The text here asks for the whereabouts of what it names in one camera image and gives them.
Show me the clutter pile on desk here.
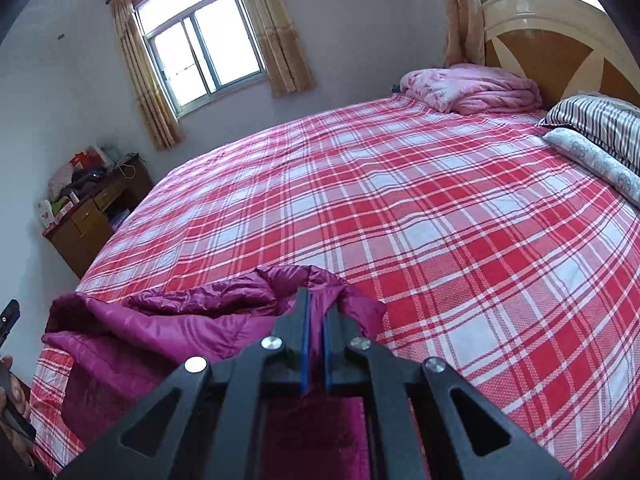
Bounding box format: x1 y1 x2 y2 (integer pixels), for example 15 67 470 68
36 145 137 231

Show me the black white striped pillow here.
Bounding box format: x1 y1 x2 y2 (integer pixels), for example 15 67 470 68
539 93 640 174

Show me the yellow curtain of side window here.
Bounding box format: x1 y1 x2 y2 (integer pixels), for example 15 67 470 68
110 0 183 152
244 0 316 98

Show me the side aluminium window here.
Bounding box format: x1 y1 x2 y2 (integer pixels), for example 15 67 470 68
134 0 265 116

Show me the pink folded quilt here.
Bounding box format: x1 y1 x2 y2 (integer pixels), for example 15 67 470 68
399 64 542 115

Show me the magenta quilted down jacket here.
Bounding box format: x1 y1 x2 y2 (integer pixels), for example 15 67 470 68
43 266 386 479

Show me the yellow curtain left of side window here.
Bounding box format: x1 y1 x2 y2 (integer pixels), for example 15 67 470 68
110 0 183 152

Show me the cream wooden headboard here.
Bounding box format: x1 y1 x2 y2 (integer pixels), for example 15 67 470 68
483 0 639 108

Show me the grey floral pillow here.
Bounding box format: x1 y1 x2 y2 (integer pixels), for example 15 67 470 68
542 128 640 208

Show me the red white plaid bedsheet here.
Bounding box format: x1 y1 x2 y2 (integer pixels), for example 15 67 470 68
28 93 640 480

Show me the yellow curtain beside headboard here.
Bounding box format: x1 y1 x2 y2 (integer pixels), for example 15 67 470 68
444 0 485 66

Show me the brown wooden desk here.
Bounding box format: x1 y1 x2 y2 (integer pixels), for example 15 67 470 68
43 154 153 278

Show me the yellow curtain right of side window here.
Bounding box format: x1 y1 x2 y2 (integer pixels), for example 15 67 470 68
244 0 316 98

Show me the person's left hand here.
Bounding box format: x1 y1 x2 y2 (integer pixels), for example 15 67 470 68
0 354 34 470

